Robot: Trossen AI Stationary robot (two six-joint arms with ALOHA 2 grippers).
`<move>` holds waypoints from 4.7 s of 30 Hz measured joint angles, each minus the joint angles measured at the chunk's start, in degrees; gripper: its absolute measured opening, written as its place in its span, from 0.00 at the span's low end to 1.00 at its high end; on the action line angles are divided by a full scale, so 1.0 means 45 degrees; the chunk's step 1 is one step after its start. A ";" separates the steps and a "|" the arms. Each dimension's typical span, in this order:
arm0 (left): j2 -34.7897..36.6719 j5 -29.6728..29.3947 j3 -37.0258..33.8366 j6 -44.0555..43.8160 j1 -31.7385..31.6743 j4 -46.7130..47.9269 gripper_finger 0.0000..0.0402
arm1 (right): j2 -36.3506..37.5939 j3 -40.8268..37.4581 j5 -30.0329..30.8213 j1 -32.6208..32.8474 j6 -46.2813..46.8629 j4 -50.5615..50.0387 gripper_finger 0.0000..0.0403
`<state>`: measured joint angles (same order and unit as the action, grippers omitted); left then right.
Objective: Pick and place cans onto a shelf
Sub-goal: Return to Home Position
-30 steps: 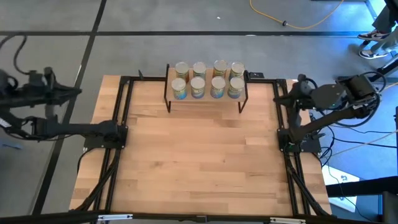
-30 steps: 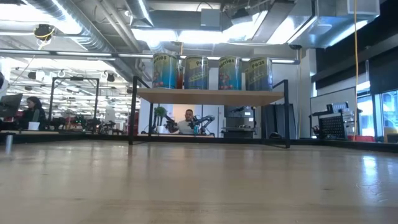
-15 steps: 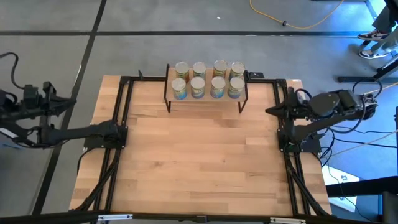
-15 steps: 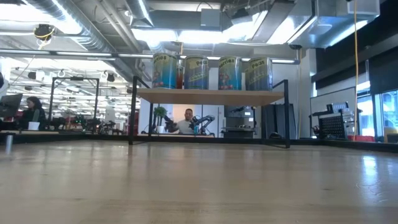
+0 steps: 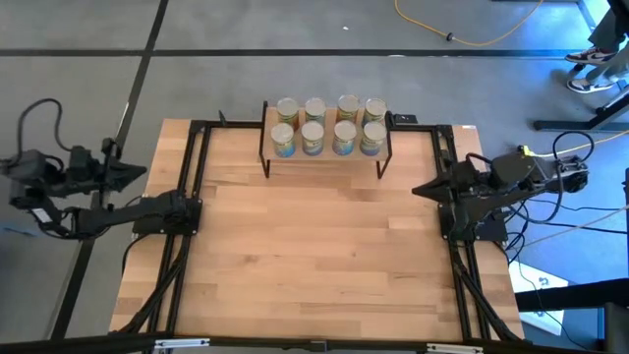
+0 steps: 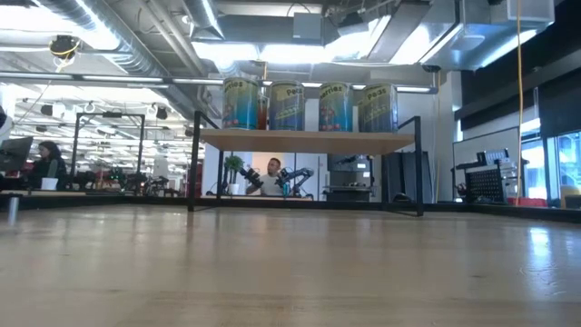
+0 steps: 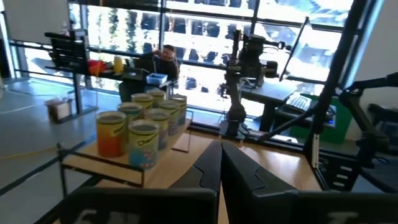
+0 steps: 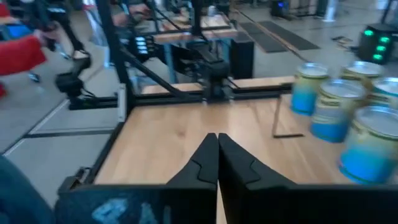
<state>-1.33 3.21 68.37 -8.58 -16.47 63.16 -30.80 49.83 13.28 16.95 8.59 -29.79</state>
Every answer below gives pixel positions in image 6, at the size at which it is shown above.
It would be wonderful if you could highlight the blue peas can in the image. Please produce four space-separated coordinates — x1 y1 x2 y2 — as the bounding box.
358 83 399 134
269 80 306 132

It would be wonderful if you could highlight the blue cherries can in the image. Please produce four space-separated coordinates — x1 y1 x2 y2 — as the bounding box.
222 76 260 131
319 81 355 133

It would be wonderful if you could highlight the person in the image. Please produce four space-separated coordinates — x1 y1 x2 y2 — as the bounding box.
245 157 291 197
26 140 69 191

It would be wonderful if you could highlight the black machine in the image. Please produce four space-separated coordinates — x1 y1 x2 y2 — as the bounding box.
326 153 378 203

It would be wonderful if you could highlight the potted plant in white pot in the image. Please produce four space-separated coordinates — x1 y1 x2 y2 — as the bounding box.
224 154 245 196

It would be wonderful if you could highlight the grey ceiling box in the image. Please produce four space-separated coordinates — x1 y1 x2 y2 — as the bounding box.
292 12 324 45

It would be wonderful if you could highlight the long silver light bar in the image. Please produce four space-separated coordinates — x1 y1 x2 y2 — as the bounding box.
0 71 439 95

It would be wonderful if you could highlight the black pegboard rack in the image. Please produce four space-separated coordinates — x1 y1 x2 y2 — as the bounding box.
451 149 530 205

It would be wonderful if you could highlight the red bin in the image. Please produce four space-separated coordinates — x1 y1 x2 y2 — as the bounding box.
507 196 548 209

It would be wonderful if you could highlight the dark computer monitor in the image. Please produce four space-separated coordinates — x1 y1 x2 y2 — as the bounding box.
0 135 34 173

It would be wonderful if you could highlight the wooden shelf with black frame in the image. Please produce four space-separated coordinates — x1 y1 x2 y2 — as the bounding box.
187 110 426 218

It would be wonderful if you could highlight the silver spiral ventilation duct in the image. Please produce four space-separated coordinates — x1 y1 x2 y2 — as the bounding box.
38 0 219 120

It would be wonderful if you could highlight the black metal rig frame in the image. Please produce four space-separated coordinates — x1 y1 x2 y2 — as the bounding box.
71 112 146 190

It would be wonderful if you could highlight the rectangular metal air duct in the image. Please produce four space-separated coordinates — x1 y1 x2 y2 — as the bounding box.
417 0 556 73

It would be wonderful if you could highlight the black ceiling cable reel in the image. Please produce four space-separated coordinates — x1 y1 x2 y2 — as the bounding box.
48 35 82 60

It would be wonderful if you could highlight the grey metal post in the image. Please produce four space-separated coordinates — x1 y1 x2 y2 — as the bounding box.
6 193 20 224

